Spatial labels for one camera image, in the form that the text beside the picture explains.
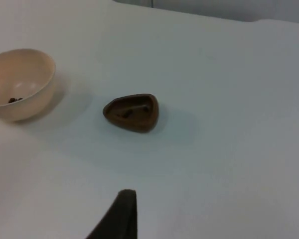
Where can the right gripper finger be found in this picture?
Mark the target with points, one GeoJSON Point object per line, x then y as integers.
{"type": "Point", "coordinates": [123, 219]}

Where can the dark brown wooden cup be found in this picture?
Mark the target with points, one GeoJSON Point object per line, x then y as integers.
{"type": "Point", "coordinates": [129, 124]}

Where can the pale wooden bowl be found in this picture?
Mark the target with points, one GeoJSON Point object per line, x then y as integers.
{"type": "Point", "coordinates": [22, 72]}

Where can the coffee beans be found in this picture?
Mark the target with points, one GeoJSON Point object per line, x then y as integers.
{"type": "Point", "coordinates": [15, 100]}
{"type": "Point", "coordinates": [125, 114]}

